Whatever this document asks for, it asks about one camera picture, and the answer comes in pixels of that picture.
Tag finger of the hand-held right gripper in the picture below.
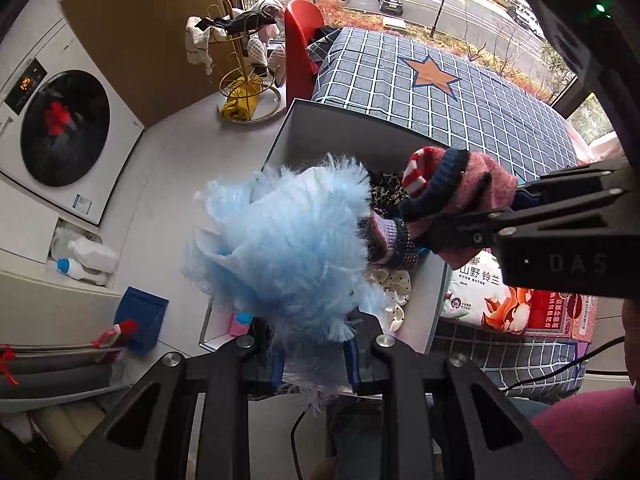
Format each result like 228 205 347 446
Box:
515 156 640 211
425 202 640 254

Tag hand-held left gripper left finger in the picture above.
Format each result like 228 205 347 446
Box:
57 316 287 480

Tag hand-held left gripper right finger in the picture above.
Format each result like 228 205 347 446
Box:
345 309 574 480

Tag pink sock with navy cuff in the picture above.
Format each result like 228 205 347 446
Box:
399 146 520 272

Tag leopard print scrunchie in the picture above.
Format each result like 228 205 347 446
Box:
369 172 416 221

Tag cream polka dot cloth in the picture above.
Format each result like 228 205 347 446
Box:
367 267 415 333

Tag light blue fluffy duster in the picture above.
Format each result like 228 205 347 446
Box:
182 152 393 421

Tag grey storage box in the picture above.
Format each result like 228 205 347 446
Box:
198 98 451 356

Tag pink patterned cardboard box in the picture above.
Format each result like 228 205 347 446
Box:
525 287 598 345

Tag pink translucent basin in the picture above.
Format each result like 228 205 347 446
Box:
589 131 627 162

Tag person's blue jeans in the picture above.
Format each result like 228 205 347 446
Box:
325 392 391 480

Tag floral tissue pack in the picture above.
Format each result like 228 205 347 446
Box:
442 250 548 337

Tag blue plastic dustpan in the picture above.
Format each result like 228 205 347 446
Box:
114 286 170 356

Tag grey checked blanket with stars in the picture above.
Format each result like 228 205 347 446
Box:
307 27 601 401

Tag white bottle with blue cap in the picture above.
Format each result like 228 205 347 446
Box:
56 237 120 286

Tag grey rolled mat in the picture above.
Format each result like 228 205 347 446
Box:
0 342 126 413

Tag red plastic stool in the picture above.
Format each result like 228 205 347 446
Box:
284 0 326 108

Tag white plastic jug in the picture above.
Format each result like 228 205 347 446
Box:
50 226 98 261

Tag yellow cloth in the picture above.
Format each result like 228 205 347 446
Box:
221 77 263 122

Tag white quilted mitt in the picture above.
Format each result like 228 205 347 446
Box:
247 35 286 81

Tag white cabinet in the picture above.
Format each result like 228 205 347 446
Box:
0 170 121 321

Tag black cloth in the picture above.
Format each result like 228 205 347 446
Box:
197 10 278 41

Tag white washing machine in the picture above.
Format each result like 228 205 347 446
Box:
0 17 146 226

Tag white cloth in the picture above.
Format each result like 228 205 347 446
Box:
186 16 216 76

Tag brown board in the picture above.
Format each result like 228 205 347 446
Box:
60 0 246 128

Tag black cable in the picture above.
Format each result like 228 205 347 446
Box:
502 335 633 393
290 407 308 480

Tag gold wire rack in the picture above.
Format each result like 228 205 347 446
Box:
200 0 288 123

